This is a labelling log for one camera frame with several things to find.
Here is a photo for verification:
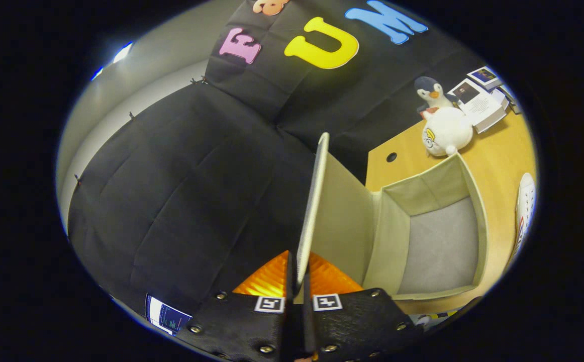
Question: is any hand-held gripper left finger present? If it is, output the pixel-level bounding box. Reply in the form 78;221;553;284
175;250;304;362

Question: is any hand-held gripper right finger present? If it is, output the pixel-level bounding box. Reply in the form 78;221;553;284
302;251;424;362

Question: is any white canvas shoe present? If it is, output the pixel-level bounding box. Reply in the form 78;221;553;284
511;172;537;262

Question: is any penguin plush toy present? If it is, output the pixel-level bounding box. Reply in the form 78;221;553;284
414;76;458;119

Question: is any white plush toy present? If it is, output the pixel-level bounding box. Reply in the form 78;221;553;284
422;107;474;157

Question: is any blue cover book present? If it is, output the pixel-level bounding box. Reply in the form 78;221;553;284
467;66;503;91

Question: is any teal cover book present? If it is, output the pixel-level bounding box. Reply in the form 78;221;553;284
503;84;523;115

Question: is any computer screen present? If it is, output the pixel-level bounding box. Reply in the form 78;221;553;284
145;294;193;336

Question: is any black backdrop cloth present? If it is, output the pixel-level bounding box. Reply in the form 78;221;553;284
66;0;483;322

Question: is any beige fabric storage box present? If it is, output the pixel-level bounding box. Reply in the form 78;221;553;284
296;132;490;302

